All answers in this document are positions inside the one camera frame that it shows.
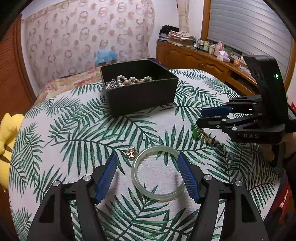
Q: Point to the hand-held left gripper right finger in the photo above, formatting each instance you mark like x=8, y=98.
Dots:
x=188, y=178

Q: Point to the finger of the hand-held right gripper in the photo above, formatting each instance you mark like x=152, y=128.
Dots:
x=215, y=111
x=208, y=123

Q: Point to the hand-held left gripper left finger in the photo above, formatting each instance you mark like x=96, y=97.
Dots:
x=105, y=183

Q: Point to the green and gold pendant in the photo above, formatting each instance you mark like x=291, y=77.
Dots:
x=196, y=133

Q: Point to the pale green jade bangle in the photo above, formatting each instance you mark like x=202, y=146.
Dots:
x=159, y=196

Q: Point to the black box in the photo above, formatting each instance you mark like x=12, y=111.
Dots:
x=143, y=99

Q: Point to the silver metal ornament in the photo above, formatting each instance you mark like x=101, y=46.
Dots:
x=112, y=84

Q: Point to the person's right hand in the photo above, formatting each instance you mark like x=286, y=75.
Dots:
x=267, y=150

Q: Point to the gold flower brooch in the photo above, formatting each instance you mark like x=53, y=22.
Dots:
x=131, y=154

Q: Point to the pink tissue box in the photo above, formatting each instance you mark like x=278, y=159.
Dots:
x=223, y=56

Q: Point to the wooden sideboard cabinet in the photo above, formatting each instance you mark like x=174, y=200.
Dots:
x=196, y=58

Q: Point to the pink bottle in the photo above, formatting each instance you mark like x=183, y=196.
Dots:
x=219, y=47

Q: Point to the row of cosmetic bottles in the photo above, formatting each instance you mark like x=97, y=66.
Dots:
x=205, y=47

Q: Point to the grey window blind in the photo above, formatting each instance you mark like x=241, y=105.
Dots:
x=249, y=27

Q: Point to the patterned folded fabric stack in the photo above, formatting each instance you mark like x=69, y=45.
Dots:
x=182, y=38

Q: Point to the dark folded clothes stack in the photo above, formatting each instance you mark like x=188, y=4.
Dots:
x=167, y=32

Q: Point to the red plastic stool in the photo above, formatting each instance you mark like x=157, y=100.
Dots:
x=281, y=204

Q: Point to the beige tied drape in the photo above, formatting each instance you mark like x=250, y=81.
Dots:
x=183, y=14

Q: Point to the floral bed blanket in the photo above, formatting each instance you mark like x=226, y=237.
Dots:
x=69, y=84

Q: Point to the yellow plush toy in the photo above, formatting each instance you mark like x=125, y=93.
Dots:
x=9, y=134

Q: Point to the blue plush toy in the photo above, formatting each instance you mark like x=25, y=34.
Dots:
x=106, y=55

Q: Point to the wooden louvered wardrobe door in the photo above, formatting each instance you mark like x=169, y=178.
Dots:
x=13, y=76

